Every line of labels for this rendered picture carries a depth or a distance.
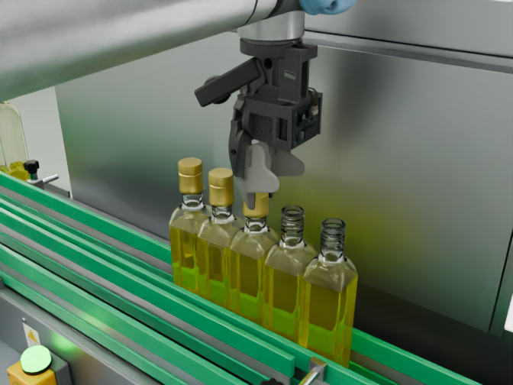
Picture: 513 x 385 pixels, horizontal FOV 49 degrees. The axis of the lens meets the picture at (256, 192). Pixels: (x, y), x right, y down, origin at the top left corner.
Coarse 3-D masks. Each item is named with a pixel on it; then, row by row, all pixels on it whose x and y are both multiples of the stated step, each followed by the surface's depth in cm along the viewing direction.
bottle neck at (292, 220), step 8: (288, 208) 71; (296, 208) 71; (288, 216) 69; (296, 216) 69; (304, 216) 71; (288, 224) 70; (296, 224) 70; (288, 232) 70; (296, 232) 70; (288, 240) 71; (296, 240) 71
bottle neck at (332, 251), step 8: (328, 224) 68; (336, 224) 69; (344, 224) 67; (328, 232) 67; (336, 232) 66; (344, 232) 67; (328, 240) 67; (336, 240) 67; (344, 240) 68; (328, 248) 68; (336, 248) 67; (320, 256) 69; (328, 256) 68; (336, 256) 68
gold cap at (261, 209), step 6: (258, 192) 72; (258, 198) 72; (264, 198) 73; (258, 204) 73; (264, 204) 73; (246, 210) 74; (252, 210) 73; (258, 210) 73; (264, 210) 73; (252, 216) 73; (258, 216) 73; (264, 216) 74
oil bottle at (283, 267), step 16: (272, 256) 72; (288, 256) 71; (304, 256) 71; (272, 272) 73; (288, 272) 71; (272, 288) 74; (288, 288) 72; (272, 304) 75; (288, 304) 73; (272, 320) 76; (288, 320) 74; (288, 336) 76
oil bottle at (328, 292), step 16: (304, 272) 70; (320, 272) 68; (336, 272) 68; (352, 272) 70; (304, 288) 70; (320, 288) 69; (336, 288) 68; (352, 288) 71; (304, 304) 71; (320, 304) 70; (336, 304) 68; (352, 304) 72; (304, 320) 73; (320, 320) 71; (336, 320) 70; (352, 320) 74; (304, 336) 74; (320, 336) 72; (336, 336) 71; (320, 352) 73; (336, 352) 72
